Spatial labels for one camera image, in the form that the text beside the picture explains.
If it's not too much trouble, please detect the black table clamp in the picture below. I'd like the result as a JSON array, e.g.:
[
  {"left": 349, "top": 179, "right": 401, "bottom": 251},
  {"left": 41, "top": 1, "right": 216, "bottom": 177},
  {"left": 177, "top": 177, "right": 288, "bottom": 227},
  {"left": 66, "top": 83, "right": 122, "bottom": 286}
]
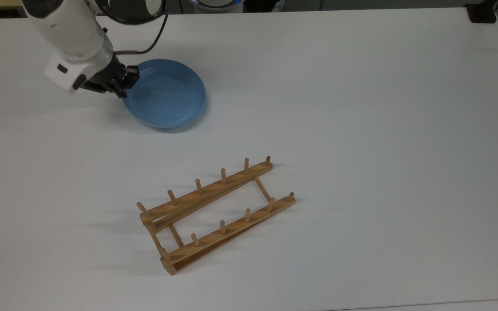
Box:
[{"left": 465, "top": 0, "right": 498, "bottom": 24}]

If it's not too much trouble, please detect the wooden peg plate rack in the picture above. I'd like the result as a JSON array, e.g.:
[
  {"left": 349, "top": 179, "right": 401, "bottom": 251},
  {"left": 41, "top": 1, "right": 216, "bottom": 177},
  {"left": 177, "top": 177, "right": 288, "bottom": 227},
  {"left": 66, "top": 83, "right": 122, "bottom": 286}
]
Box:
[{"left": 137, "top": 156, "right": 296, "bottom": 276}]

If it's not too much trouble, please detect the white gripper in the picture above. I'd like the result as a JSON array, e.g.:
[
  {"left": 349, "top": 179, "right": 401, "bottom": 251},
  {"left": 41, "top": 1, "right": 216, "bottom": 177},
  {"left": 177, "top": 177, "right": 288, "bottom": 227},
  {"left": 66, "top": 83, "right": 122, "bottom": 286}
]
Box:
[{"left": 44, "top": 47, "right": 140, "bottom": 99}]

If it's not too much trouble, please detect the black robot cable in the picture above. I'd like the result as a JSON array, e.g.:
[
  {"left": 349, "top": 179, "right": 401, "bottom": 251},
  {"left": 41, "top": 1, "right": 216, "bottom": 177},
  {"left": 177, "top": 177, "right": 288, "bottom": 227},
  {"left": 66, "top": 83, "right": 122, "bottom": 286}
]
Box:
[{"left": 96, "top": 0, "right": 169, "bottom": 57}]

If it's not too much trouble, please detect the white side table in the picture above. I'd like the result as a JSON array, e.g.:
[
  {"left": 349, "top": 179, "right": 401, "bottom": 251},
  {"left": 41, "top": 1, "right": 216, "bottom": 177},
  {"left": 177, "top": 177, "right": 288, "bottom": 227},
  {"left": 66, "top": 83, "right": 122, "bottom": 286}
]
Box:
[{"left": 331, "top": 298, "right": 498, "bottom": 311}]

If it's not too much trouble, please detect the blue round plate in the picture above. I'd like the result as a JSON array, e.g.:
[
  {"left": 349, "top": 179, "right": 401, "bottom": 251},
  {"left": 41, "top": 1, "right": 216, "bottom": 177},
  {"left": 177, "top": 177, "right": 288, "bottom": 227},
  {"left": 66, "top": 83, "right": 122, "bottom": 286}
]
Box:
[{"left": 122, "top": 59, "right": 207, "bottom": 129}]

